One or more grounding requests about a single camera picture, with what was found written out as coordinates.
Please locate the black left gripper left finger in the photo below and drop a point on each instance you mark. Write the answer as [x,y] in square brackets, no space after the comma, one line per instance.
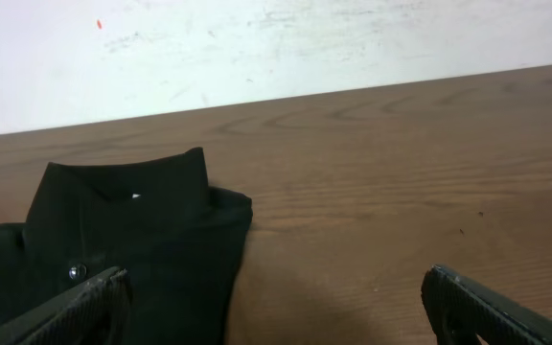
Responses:
[94,312]

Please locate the folded black polo shirt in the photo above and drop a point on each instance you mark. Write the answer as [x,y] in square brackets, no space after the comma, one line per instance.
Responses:
[179,238]

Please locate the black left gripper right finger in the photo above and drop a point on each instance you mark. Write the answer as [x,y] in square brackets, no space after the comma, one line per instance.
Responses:
[463,312]

